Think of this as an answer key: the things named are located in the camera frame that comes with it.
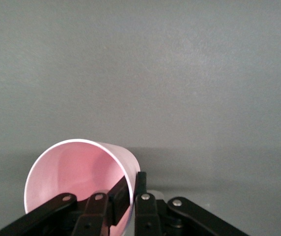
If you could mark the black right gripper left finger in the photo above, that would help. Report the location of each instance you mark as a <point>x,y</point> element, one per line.
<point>118,199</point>

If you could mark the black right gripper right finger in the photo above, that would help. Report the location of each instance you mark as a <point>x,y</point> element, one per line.
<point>145,214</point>

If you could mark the pink plastic cup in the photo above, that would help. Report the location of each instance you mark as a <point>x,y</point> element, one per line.
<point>76,169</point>

